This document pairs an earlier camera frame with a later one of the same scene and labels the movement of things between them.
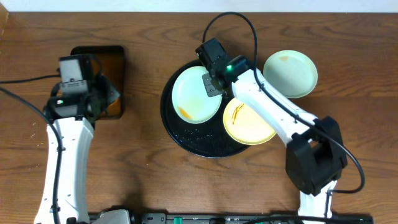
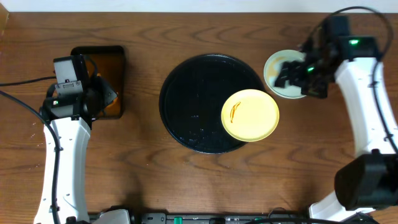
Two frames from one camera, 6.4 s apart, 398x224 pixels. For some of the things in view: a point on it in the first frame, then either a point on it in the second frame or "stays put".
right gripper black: x=211 y=90 to x=296 y=67
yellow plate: x=245 y=124 stays put
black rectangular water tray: x=111 y=60 stays put
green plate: x=189 y=98 to x=270 y=71
